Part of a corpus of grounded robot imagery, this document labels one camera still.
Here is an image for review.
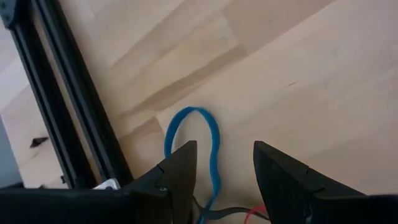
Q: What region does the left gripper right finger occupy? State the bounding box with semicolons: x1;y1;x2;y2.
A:
253;141;398;224

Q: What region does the silver frame bracket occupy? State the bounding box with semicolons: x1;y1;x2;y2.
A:
92;177;121;190

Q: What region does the blue rubber band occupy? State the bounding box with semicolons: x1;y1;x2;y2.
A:
164;106;222;224

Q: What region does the thick black rubber band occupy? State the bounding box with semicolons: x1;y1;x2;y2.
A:
192;195;271;222

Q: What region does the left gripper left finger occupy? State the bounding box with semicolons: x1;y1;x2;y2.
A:
0;140;198;224

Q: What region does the black aluminium table frame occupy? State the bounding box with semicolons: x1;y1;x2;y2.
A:
0;0;134;189

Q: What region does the thin red rubber band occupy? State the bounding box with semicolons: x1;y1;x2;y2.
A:
243;205;269;224

